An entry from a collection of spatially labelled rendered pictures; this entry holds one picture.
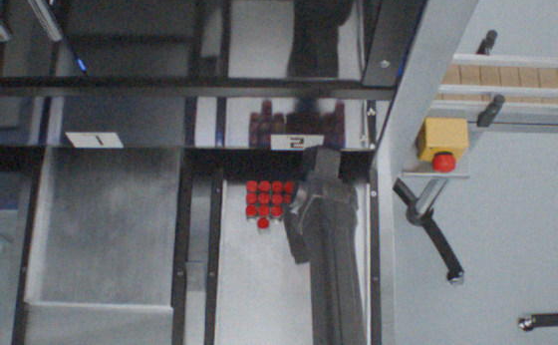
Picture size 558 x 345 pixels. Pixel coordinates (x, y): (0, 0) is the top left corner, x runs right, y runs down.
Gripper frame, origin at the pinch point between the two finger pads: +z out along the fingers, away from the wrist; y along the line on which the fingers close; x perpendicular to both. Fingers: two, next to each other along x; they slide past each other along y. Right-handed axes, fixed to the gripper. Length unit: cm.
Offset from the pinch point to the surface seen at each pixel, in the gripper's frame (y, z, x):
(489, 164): 37, 92, -75
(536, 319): -16, 85, -70
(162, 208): 13.6, 4.5, 23.5
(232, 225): 7.6, 4.6, 11.7
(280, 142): 15.5, -9.7, 1.0
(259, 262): -0.2, 4.7, 8.4
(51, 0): 18, -54, 25
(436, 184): 21, 51, -42
